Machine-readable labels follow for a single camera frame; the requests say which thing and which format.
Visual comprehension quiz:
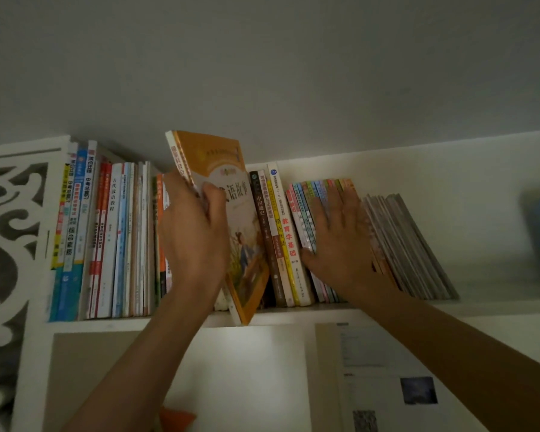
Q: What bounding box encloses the person's left hand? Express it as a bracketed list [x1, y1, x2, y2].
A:
[157, 170, 231, 307]

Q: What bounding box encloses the person's right hand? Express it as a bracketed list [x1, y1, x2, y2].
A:
[300, 184, 399, 307]

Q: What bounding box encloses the row of shelved books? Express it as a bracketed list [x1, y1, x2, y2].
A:
[48, 139, 460, 322]

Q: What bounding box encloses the orange storybook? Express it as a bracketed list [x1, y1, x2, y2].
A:
[165, 130, 271, 327]

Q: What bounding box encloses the white bookshelf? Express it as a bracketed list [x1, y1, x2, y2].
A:
[11, 130, 540, 432]

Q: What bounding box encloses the person's right forearm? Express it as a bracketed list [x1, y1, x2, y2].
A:
[355, 278, 540, 432]

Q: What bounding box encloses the person's left forearm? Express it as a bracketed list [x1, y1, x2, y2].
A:
[62, 287, 221, 432]

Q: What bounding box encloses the white paper sheet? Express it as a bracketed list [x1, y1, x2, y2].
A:
[337, 322, 487, 432]

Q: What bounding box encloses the white carved lattice panel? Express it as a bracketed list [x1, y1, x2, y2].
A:
[0, 135, 71, 432]

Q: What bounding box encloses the colourful stationery bundle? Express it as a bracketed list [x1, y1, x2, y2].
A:
[160, 407, 197, 432]

